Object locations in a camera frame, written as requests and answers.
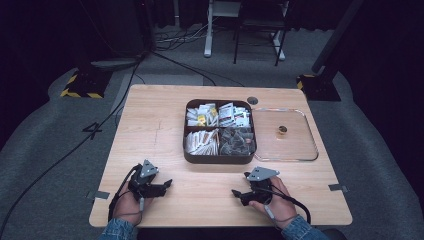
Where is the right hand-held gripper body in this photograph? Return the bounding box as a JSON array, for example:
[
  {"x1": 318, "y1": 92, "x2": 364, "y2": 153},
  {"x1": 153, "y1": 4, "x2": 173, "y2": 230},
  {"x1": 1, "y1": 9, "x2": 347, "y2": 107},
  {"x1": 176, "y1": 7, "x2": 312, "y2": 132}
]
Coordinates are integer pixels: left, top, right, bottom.
[{"x1": 244, "y1": 166, "x2": 281, "y2": 206}]

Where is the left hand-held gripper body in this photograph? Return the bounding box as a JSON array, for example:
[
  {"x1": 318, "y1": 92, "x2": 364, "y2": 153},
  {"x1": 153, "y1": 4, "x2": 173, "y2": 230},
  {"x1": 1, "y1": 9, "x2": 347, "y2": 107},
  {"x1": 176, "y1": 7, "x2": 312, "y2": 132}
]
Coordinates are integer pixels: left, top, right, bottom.
[{"x1": 128, "y1": 159, "x2": 168, "y2": 202}]

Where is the person's right hand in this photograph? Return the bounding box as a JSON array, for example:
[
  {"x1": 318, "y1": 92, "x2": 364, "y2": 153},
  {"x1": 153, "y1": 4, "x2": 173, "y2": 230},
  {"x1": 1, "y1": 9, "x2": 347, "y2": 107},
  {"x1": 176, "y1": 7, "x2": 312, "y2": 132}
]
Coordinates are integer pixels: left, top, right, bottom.
[{"x1": 248, "y1": 175, "x2": 298, "y2": 230}]

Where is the person's left hand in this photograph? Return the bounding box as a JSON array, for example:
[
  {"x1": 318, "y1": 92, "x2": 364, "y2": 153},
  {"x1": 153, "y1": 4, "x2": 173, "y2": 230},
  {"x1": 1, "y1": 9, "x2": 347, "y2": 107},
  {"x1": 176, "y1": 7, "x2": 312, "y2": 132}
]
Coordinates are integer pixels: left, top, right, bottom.
[{"x1": 113, "y1": 182, "x2": 155, "y2": 227}]

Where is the dark brown compartment box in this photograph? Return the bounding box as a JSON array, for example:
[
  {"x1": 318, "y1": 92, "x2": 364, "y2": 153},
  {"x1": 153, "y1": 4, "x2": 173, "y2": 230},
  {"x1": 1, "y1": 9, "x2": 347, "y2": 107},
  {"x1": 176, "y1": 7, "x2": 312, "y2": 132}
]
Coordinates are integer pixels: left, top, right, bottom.
[{"x1": 182, "y1": 98, "x2": 258, "y2": 165}]

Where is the pile of clear tea bags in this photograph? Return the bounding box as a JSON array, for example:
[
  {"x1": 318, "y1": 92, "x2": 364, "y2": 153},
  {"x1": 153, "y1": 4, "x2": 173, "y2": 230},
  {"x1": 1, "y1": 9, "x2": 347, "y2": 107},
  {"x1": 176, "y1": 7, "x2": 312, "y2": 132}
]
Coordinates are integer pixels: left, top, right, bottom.
[{"x1": 219, "y1": 127, "x2": 256, "y2": 157}]

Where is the clear lid with gold knob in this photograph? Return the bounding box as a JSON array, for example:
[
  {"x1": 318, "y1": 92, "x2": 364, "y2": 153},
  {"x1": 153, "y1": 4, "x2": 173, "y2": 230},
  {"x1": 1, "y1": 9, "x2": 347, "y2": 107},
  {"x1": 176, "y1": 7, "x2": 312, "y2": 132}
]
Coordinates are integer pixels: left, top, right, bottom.
[{"x1": 252, "y1": 106, "x2": 320, "y2": 163}]

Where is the pile of brown stick packets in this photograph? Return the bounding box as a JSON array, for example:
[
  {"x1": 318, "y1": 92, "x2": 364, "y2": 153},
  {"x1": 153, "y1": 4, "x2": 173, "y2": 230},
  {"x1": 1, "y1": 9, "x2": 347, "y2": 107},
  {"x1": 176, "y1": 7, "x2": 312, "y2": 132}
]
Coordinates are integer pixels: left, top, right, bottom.
[{"x1": 184, "y1": 128, "x2": 220, "y2": 157}]

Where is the pile of white red packets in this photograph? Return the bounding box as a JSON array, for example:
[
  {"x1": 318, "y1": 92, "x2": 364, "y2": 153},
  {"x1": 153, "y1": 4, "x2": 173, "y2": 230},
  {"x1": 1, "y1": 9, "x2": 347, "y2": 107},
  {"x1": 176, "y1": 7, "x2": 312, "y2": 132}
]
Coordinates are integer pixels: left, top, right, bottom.
[{"x1": 218, "y1": 102, "x2": 252, "y2": 128}]

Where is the pile of white yellow packets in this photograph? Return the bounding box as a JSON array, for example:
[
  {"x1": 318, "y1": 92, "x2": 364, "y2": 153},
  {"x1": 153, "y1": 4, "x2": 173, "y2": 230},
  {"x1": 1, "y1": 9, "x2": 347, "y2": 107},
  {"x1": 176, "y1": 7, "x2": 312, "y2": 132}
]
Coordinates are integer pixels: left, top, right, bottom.
[{"x1": 185, "y1": 103, "x2": 220, "y2": 128}]

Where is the hazard striped black stand base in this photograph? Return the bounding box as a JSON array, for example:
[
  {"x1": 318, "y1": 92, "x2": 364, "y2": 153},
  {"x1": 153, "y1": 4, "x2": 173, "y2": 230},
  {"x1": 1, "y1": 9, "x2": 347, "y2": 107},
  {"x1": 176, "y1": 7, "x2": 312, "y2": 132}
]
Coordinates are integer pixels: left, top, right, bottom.
[
  {"x1": 60, "y1": 66, "x2": 114, "y2": 100},
  {"x1": 296, "y1": 73, "x2": 342, "y2": 102}
]

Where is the black cabinet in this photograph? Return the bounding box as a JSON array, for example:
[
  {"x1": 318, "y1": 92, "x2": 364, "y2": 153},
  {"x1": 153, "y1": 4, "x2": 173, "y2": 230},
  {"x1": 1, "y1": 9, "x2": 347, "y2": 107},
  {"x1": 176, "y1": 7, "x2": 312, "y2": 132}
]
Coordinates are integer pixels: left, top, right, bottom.
[{"x1": 98, "y1": 0, "x2": 155, "y2": 58}]

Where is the dark slanted stand pole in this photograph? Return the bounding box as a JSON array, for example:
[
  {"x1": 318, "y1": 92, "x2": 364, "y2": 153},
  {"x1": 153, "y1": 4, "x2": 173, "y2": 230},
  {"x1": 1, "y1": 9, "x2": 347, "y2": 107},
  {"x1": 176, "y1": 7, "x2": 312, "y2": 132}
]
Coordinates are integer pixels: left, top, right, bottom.
[{"x1": 311, "y1": 0, "x2": 365, "y2": 75}]

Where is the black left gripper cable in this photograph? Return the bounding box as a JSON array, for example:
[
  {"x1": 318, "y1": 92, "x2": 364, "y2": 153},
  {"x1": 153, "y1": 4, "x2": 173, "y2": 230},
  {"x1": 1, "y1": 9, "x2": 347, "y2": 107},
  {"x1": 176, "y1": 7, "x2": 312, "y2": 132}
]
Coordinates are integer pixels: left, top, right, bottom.
[{"x1": 107, "y1": 163, "x2": 144, "y2": 224}]

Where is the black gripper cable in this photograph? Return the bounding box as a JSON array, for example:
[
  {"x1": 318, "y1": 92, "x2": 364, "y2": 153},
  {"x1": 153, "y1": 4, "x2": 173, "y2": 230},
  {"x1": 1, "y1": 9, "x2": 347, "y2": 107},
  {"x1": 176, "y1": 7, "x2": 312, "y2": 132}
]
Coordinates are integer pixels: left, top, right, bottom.
[
  {"x1": 107, "y1": 163, "x2": 144, "y2": 224},
  {"x1": 251, "y1": 185, "x2": 312, "y2": 225}
]

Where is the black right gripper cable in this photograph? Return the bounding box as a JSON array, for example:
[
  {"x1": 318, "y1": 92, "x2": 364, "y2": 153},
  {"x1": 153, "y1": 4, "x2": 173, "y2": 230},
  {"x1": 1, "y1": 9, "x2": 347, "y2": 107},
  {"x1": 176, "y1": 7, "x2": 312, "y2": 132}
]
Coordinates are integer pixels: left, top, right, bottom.
[{"x1": 251, "y1": 185, "x2": 312, "y2": 225}]

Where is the grey metal table bracket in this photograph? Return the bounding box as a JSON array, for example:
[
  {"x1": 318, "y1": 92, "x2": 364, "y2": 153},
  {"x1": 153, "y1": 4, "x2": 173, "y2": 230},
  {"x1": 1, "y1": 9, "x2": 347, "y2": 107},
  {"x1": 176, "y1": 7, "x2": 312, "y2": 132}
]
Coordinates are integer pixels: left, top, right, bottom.
[
  {"x1": 327, "y1": 183, "x2": 350, "y2": 194},
  {"x1": 86, "y1": 190, "x2": 111, "y2": 201}
]

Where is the long black floor cable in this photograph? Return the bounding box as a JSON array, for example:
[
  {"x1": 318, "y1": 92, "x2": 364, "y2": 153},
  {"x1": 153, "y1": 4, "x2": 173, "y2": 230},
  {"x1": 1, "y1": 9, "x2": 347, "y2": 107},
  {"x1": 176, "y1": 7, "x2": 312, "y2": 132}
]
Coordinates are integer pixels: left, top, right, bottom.
[{"x1": 0, "y1": 53, "x2": 146, "y2": 234}]

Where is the white desk frame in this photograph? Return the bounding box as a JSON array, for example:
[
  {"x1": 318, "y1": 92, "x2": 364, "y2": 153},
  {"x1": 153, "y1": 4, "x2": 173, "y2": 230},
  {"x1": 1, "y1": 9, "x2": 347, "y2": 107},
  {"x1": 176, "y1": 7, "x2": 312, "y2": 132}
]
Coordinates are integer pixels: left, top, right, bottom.
[{"x1": 203, "y1": 0, "x2": 287, "y2": 62}]

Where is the bundle of floor cables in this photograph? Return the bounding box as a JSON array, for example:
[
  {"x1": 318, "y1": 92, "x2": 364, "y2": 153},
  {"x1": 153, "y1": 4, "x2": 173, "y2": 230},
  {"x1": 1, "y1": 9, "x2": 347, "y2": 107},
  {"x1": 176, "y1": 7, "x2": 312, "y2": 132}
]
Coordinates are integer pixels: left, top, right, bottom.
[{"x1": 153, "y1": 22, "x2": 209, "y2": 52}]

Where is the black metal chair frame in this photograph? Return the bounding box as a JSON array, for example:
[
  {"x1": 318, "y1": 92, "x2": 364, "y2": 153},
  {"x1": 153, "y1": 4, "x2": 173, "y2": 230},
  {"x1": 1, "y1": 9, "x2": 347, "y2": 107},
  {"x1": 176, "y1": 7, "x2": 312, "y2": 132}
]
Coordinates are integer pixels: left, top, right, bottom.
[{"x1": 232, "y1": 0, "x2": 290, "y2": 67}]

